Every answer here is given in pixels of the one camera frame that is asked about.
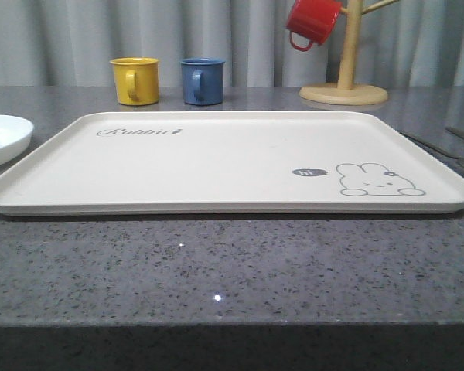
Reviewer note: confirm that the white round plate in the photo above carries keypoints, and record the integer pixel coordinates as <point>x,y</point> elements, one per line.
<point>15,136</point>

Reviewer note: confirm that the stainless steel fork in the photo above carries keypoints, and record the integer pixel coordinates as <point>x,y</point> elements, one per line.
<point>458,159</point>

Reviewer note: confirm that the cream rabbit serving tray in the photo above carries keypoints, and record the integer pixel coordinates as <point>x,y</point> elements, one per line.
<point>229,162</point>

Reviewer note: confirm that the blue enamel mug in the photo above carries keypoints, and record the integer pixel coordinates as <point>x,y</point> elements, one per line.
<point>202,81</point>

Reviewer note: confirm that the yellow enamel mug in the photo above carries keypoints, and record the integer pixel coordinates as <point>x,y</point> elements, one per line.
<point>136,80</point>

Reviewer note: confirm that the wooden mug tree stand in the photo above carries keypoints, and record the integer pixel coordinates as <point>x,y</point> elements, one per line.
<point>345,91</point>

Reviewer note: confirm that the red enamel mug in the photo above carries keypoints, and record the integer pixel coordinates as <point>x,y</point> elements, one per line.
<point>313,20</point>

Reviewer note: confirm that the grey curtain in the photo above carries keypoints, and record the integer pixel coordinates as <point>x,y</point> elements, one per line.
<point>71,43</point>

